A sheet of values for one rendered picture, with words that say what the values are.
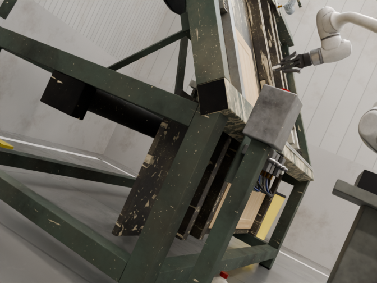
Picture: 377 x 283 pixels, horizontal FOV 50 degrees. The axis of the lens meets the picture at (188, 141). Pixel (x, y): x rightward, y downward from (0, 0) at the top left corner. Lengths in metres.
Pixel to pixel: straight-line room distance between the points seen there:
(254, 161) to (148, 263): 0.50
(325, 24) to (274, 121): 1.09
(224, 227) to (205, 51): 0.62
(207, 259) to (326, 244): 3.96
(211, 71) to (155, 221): 0.56
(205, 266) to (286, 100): 0.60
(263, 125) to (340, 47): 1.08
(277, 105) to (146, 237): 0.63
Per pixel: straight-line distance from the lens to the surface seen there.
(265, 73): 2.31
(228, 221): 1.35
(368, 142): 1.57
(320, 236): 5.27
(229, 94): 1.42
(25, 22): 4.35
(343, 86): 5.49
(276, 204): 4.68
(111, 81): 1.65
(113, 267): 1.52
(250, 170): 1.34
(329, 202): 5.26
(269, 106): 1.34
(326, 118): 5.39
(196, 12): 1.57
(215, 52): 1.47
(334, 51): 2.31
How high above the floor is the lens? 0.64
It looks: 1 degrees up
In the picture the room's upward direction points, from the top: 24 degrees clockwise
